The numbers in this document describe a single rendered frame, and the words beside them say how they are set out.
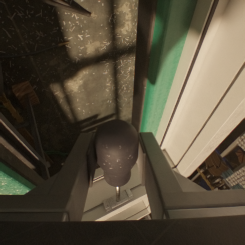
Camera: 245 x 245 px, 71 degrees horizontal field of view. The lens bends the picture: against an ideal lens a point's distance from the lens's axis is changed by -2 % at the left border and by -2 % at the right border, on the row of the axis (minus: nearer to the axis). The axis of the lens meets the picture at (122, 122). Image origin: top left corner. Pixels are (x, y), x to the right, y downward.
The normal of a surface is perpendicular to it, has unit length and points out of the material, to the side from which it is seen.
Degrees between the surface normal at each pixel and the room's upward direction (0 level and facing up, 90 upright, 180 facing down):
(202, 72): 90
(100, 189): 90
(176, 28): 0
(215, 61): 90
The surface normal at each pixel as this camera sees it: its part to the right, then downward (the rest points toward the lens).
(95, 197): 0.01, -0.58
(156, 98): 0.44, 0.73
